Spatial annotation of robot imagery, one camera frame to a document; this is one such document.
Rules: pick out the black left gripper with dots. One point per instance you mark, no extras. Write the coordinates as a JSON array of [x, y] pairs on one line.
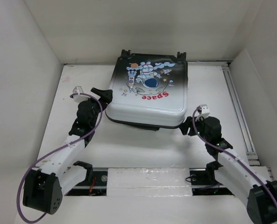
[[105, 96]]

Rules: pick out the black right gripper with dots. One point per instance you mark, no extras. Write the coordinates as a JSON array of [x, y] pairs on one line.
[[184, 126]]

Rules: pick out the black white astronaut suitcase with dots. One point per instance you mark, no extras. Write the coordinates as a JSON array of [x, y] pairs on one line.
[[149, 90]]

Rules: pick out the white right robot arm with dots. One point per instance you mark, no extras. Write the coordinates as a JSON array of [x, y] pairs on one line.
[[258, 194]]

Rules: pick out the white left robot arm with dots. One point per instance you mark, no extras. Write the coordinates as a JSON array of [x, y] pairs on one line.
[[45, 186]]

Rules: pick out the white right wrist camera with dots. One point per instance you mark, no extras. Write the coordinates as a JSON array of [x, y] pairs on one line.
[[203, 111]]

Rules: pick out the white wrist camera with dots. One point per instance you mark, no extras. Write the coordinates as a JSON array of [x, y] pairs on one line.
[[76, 94], [203, 111]]

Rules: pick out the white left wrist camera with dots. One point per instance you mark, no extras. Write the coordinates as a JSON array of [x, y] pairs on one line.
[[76, 94]]

